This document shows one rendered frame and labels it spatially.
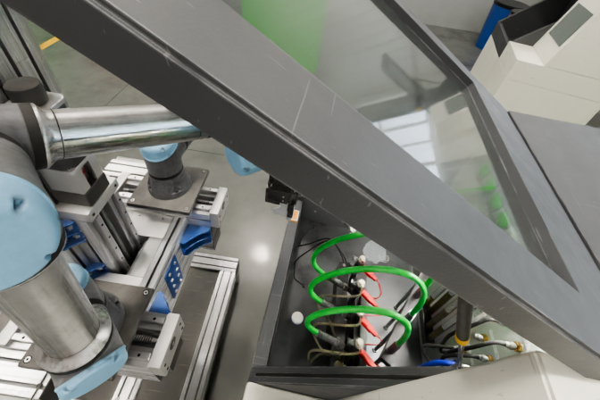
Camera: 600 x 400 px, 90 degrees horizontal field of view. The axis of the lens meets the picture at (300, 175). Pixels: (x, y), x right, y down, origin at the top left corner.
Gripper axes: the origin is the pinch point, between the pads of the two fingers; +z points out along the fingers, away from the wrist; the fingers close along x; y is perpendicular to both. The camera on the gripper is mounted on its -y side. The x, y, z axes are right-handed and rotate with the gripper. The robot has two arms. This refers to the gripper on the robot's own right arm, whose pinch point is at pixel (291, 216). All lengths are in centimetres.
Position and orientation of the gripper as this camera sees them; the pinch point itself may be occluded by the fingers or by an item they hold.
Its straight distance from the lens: 87.2
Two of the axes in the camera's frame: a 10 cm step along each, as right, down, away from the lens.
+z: -1.2, 7.0, 7.1
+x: -1.7, 6.9, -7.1
